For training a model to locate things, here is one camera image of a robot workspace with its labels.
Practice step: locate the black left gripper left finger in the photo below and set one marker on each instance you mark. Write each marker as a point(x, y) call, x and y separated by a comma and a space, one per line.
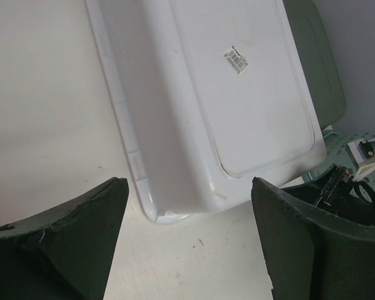
point(65, 252)

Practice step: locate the white plastic tub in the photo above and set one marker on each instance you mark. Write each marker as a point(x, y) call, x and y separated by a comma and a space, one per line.
point(207, 96)

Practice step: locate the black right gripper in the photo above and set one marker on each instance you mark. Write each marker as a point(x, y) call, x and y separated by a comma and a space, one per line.
point(336, 192)

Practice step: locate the light teal perforated basket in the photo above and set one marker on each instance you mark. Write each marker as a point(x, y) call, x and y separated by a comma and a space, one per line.
point(336, 154)

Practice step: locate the dark green plastic tray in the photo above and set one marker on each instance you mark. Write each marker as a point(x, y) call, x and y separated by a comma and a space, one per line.
point(317, 61)

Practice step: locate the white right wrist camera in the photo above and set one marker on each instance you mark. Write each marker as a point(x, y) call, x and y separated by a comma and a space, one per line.
point(362, 154)

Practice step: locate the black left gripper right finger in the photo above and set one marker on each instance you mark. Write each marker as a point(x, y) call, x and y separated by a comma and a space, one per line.
point(311, 253)

